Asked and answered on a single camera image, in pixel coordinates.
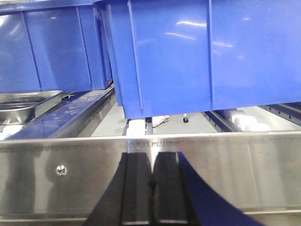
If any white roller track right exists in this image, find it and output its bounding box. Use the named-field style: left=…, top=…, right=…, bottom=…
left=204, top=108, right=273, bottom=132

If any white sneaker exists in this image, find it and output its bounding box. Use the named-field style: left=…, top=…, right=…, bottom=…
left=152, top=115, right=170, bottom=128

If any steel rail bolt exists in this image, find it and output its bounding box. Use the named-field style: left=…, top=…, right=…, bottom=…
left=55, top=165, right=67, bottom=176

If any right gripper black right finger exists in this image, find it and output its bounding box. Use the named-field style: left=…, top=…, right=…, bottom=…
left=153, top=152, right=261, bottom=226

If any blue plastic bin upper centre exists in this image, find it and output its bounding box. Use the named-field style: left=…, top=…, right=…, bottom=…
left=94, top=0, right=301, bottom=119

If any stainless steel shelf front rail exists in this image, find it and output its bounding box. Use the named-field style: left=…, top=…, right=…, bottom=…
left=0, top=131, right=301, bottom=226

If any blue plastic bin upper left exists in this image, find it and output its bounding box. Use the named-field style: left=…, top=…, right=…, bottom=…
left=0, top=0, right=112, bottom=93

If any silver metal tray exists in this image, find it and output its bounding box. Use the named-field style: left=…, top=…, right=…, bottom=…
left=0, top=103, right=37, bottom=125
left=0, top=90, right=63, bottom=110

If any blue plastic bin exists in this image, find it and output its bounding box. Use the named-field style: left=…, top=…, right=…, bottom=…
left=94, top=0, right=301, bottom=119
left=0, top=0, right=112, bottom=93

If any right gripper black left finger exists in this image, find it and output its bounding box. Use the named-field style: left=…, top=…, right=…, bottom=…
left=83, top=153, right=152, bottom=226

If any black caster wheel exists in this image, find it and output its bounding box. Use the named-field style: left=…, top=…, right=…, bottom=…
left=183, top=113, right=189, bottom=123

